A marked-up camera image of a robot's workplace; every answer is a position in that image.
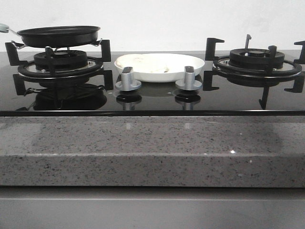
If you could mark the white round plate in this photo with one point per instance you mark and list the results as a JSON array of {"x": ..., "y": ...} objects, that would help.
[{"x": 176, "y": 64}]

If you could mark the fried egg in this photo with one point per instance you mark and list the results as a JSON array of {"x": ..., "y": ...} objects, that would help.
[{"x": 144, "y": 63}]

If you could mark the black frying pan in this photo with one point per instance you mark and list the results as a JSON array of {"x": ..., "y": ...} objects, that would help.
[{"x": 59, "y": 36}]

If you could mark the silver left stove knob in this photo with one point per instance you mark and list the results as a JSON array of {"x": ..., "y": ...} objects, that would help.
[{"x": 128, "y": 82}]

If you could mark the silver stove knob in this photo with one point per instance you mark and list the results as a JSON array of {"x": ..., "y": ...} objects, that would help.
[
  {"x": 188, "y": 83},
  {"x": 128, "y": 82}
]

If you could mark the silver right stove knob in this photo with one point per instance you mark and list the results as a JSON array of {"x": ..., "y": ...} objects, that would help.
[{"x": 188, "y": 83}]

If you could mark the black glass gas hob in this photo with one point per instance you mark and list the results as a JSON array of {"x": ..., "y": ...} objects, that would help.
[{"x": 97, "y": 96}]

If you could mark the black left gas burner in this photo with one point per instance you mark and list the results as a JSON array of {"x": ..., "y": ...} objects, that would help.
[{"x": 62, "y": 60}]

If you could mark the black gas burner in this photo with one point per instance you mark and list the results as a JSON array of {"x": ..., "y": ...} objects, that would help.
[
  {"x": 62, "y": 60},
  {"x": 252, "y": 58}
]

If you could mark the black right gas burner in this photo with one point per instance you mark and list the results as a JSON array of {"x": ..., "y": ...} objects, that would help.
[{"x": 252, "y": 58}]

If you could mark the black left pan support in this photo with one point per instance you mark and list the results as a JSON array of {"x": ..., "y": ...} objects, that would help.
[{"x": 53, "y": 79}]

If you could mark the black pan support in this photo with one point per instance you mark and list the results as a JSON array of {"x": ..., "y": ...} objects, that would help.
[
  {"x": 277, "y": 71},
  {"x": 53, "y": 79}
]

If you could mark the black right pan support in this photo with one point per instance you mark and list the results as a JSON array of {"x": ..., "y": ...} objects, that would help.
[{"x": 277, "y": 71}]

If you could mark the grey cabinet front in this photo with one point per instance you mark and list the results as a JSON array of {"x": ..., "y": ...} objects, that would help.
[{"x": 151, "y": 208}]

